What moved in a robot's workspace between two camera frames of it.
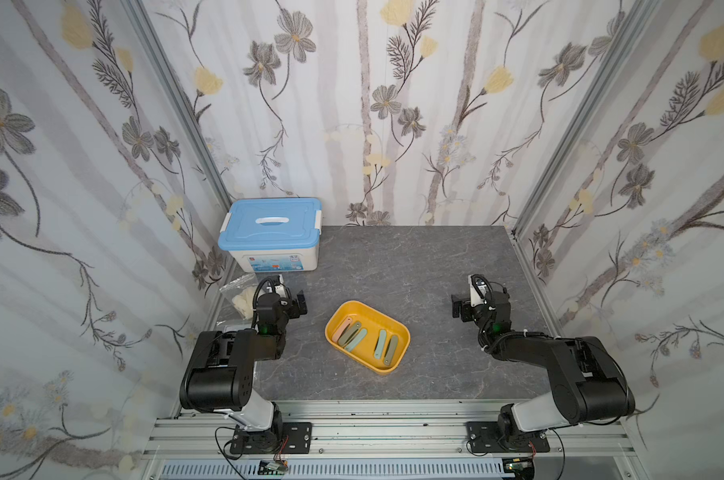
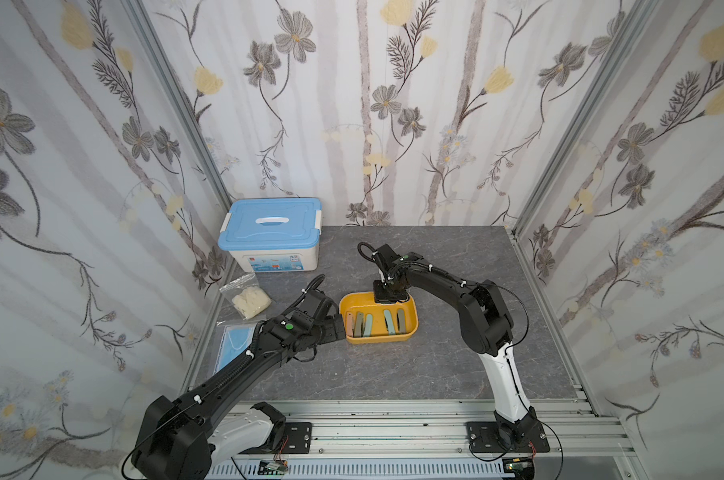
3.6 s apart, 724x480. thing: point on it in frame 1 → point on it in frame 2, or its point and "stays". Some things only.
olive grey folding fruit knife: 391,350 → 401,321
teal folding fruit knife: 380,344 → 389,322
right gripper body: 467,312 → 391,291
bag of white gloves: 241,291 stays
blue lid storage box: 272,234 stays
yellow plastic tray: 373,321 → 364,303
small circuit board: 274,468 stays
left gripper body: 290,311 → 329,330
